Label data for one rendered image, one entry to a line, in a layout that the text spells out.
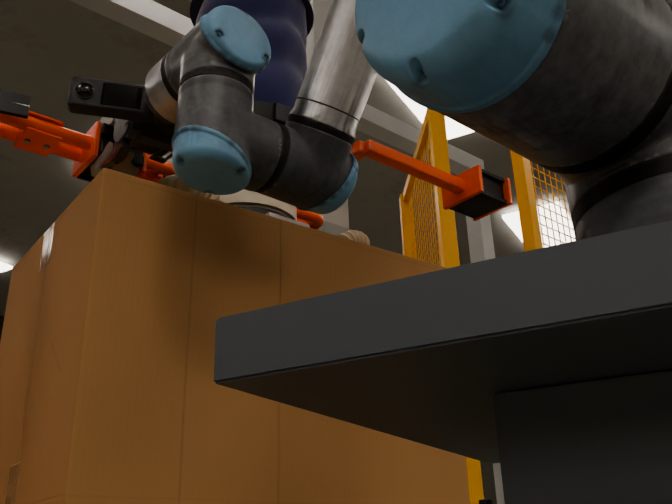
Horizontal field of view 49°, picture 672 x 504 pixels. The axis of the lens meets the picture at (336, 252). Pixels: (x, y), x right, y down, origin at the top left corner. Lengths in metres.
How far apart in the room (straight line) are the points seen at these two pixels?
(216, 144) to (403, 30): 0.39
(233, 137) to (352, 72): 0.18
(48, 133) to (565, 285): 0.90
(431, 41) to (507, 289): 0.18
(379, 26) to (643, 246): 0.25
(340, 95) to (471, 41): 0.48
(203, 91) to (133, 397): 0.36
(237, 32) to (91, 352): 0.41
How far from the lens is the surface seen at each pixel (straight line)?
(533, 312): 0.36
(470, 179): 1.27
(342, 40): 0.94
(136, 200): 0.96
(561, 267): 0.36
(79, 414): 0.86
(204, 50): 0.92
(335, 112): 0.92
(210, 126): 0.85
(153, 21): 3.93
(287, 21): 1.43
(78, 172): 1.20
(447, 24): 0.47
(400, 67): 0.49
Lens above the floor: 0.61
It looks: 23 degrees up
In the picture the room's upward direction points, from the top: 2 degrees counter-clockwise
